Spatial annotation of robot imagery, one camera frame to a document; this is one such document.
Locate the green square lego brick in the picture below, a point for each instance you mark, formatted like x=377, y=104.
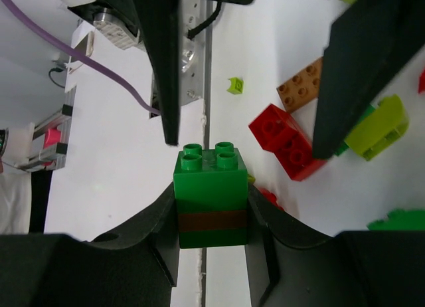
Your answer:
x=211, y=193

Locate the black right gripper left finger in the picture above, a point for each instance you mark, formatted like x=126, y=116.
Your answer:
x=133, y=264

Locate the green slope lego brick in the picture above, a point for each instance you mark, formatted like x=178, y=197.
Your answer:
x=357, y=138

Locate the green lego plate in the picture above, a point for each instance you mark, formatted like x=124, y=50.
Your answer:
x=400, y=220

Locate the small lime lego piece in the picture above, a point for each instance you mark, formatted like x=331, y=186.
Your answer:
x=236, y=86

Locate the lime curved lego brick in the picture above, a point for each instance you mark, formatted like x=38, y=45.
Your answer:
x=390, y=123

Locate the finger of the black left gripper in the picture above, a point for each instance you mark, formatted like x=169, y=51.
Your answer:
x=369, y=44

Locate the red rounded lego brick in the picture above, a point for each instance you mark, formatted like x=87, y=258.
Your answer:
x=271, y=198

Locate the brown lego plate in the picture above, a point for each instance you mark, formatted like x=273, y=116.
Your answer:
x=302, y=87

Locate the small red lego brick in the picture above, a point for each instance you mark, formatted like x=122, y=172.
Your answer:
x=421, y=83

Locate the red rectangular lego brick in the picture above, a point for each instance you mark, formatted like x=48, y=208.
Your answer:
x=277, y=132

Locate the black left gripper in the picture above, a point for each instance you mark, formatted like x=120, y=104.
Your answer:
x=160, y=22

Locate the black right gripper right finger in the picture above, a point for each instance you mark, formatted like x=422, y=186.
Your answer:
x=291, y=264

